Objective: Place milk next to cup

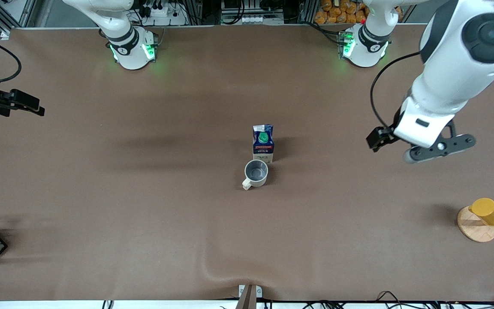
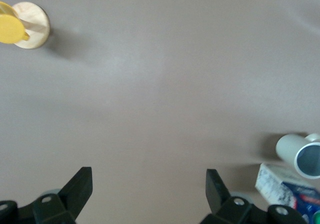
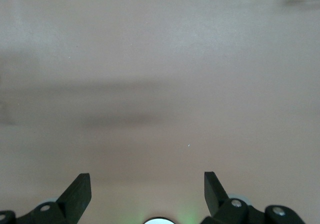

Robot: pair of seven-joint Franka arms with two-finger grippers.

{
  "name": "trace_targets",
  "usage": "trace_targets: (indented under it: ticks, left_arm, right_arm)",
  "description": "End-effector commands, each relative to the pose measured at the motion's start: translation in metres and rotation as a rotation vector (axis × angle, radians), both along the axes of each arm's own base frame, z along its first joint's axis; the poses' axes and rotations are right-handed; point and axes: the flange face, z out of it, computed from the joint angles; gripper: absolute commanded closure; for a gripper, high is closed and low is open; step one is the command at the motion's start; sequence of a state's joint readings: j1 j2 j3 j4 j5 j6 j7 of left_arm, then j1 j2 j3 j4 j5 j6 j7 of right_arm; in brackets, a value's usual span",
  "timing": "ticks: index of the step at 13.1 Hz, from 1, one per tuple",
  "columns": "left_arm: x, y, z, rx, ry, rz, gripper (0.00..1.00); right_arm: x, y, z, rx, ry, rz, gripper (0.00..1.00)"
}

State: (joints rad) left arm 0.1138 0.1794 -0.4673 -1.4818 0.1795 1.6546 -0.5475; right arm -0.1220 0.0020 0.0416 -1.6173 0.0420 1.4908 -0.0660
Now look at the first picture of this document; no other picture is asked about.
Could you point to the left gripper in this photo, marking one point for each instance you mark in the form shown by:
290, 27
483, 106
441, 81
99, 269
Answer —
379, 137

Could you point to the blue milk carton green cap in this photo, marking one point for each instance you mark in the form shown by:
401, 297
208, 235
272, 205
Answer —
263, 143

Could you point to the white ceramic mug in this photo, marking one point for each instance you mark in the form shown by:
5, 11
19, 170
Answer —
256, 174

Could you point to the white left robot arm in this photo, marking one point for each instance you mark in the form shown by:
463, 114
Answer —
448, 73

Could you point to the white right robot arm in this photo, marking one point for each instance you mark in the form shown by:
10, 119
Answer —
129, 47

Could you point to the yellow plastic cup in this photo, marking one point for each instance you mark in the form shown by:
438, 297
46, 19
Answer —
489, 212

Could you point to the round wooden mug stand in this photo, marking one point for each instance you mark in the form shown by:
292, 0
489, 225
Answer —
474, 229

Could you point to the bag of orange buns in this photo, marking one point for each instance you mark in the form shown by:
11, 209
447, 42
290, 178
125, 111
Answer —
341, 12

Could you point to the white power strip with plugs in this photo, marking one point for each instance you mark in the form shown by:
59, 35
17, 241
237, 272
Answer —
163, 15

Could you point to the small white socket strip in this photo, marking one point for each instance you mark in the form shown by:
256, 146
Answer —
262, 19

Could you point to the aluminium frame profile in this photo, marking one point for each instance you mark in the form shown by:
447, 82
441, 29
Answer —
11, 17

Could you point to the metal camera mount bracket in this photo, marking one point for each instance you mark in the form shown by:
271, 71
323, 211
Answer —
249, 296

